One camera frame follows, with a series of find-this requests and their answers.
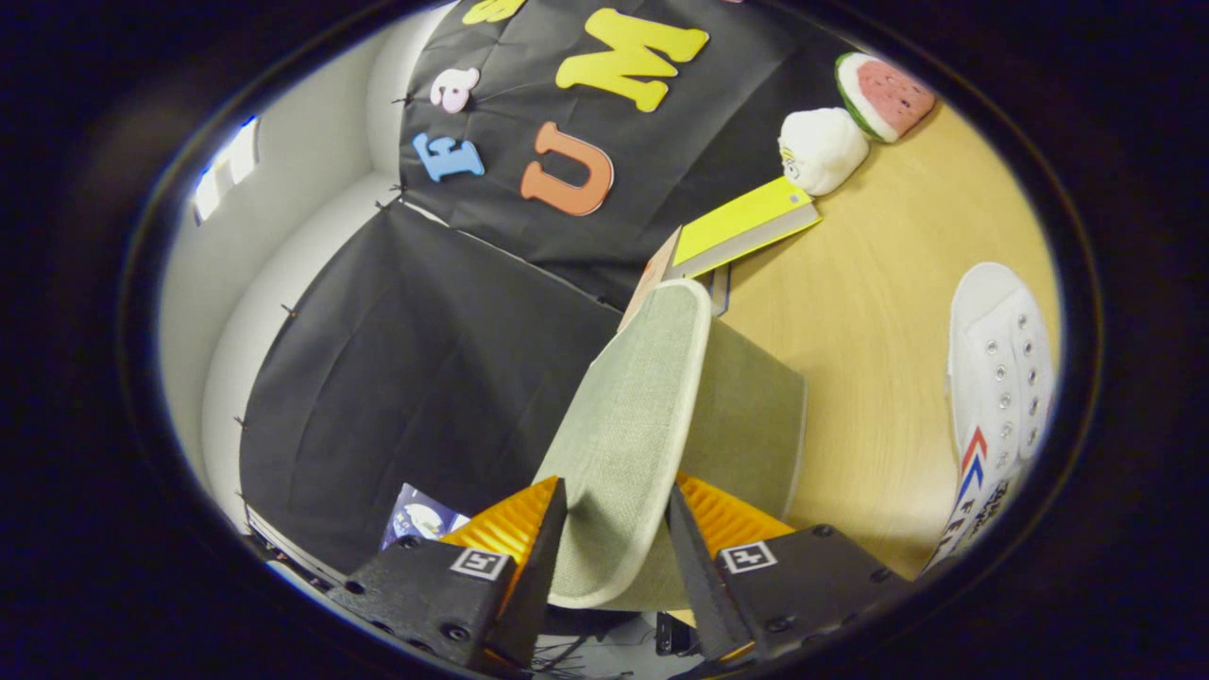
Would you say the white canvas shoe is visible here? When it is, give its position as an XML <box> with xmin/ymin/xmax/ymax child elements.
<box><xmin>921</xmin><ymin>263</ymin><xmax>1057</xmax><ymax>575</ymax></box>

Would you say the yellow cover book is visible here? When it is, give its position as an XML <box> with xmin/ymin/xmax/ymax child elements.
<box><xmin>664</xmin><ymin>177</ymin><xmax>823</xmax><ymax>281</ymax></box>

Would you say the white plush toy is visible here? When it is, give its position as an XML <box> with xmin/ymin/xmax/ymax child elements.
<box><xmin>778</xmin><ymin>107</ymin><xmax>870</xmax><ymax>197</ymax></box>

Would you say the ceiling light panel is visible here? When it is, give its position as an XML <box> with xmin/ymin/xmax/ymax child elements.
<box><xmin>194</xmin><ymin>115</ymin><xmax>261</xmax><ymax>225</ymax></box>

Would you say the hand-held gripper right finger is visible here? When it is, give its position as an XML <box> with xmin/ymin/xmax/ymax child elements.
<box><xmin>667</xmin><ymin>475</ymin><xmax>912</xmax><ymax>660</ymax></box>

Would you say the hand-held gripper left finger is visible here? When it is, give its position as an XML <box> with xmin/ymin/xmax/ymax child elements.
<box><xmin>331</xmin><ymin>477</ymin><xmax>568</xmax><ymax>673</ymax></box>

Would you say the green fabric storage box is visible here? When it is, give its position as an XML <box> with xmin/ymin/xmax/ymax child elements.
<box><xmin>534</xmin><ymin>279</ymin><xmax>809</xmax><ymax>613</ymax></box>

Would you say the watermelon slice plush toy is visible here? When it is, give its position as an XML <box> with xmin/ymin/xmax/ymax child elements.
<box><xmin>835</xmin><ymin>52</ymin><xmax>937</xmax><ymax>145</ymax></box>

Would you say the black backdrop cloth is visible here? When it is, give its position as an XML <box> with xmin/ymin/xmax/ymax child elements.
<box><xmin>236</xmin><ymin>0</ymin><xmax>851</xmax><ymax>577</ymax></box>

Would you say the blue printed package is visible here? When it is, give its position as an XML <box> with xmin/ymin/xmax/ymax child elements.
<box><xmin>381</xmin><ymin>484</ymin><xmax>470</xmax><ymax>552</ymax></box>

